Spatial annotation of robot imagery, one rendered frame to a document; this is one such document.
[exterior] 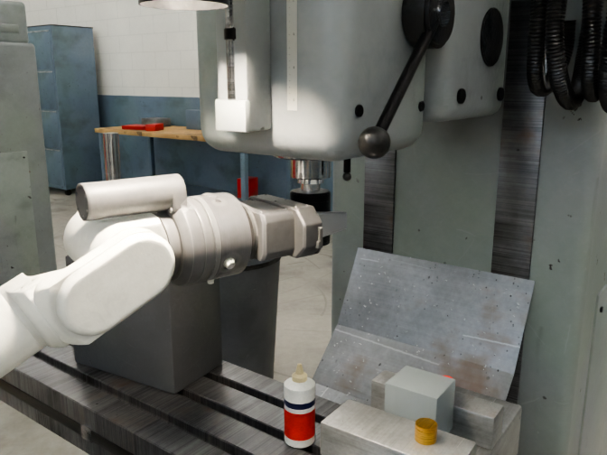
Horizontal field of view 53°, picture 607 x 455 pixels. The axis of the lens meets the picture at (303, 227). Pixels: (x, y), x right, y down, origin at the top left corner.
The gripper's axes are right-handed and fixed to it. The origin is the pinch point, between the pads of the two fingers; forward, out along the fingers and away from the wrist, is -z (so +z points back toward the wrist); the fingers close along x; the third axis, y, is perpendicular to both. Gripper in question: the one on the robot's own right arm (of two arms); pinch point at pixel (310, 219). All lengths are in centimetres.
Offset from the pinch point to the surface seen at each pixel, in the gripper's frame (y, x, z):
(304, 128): -11.4, -8.1, 7.2
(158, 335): 21.1, 25.3, 8.5
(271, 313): 86, 156, -103
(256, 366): 108, 155, -94
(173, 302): 15.7, 23.2, 6.8
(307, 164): -6.8, -1.6, 1.7
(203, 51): -18.8, 4.9, 10.6
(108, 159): -3.8, 39.1, 9.0
